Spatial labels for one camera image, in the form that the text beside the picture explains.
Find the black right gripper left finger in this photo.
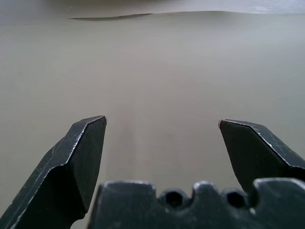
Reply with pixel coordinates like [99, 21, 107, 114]
[0, 115, 107, 229]

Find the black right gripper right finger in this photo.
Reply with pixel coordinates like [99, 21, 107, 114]
[218, 119, 305, 194]

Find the beige paper table cover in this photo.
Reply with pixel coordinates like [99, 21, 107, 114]
[0, 10, 305, 229]

